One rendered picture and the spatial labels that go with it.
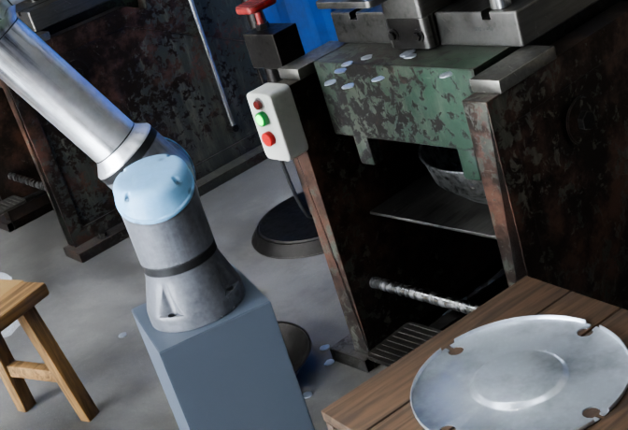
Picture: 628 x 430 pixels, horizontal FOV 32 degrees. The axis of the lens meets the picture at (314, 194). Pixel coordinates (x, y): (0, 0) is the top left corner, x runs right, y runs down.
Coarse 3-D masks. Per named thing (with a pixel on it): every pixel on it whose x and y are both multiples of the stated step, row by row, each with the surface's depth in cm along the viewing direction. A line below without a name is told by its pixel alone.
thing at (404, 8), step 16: (320, 0) 181; (336, 0) 177; (352, 0) 174; (368, 0) 171; (384, 0) 172; (400, 0) 183; (416, 0) 180; (432, 0) 182; (448, 0) 184; (384, 16) 188; (400, 16) 185; (416, 16) 182; (432, 16) 182; (400, 32) 187; (416, 32) 183; (432, 32) 183; (400, 48) 189; (416, 48) 186
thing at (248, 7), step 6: (252, 0) 206; (258, 0) 204; (264, 0) 203; (270, 0) 204; (276, 0) 205; (240, 6) 205; (246, 6) 203; (252, 6) 202; (258, 6) 202; (264, 6) 203; (240, 12) 204; (246, 12) 203; (252, 12) 202; (258, 12) 205; (258, 18) 206
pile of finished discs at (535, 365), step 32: (512, 320) 156; (544, 320) 154; (576, 320) 151; (448, 352) 153; (480, 352) 151; (512, 352) 148; (544, 352) 146; (576, 352) 144; (608, 352) 142; (416, 384) 148; (448, 384) 146; (480, 384) 143; (512, 384) 141; (544, 384) 139; (576, 384) 138; (608, 384) 136; (416, 416) 141; (448, 416) 140; (480, 416) 138; (512, 416) 136; (544, 416) 134; (576, 416) 133
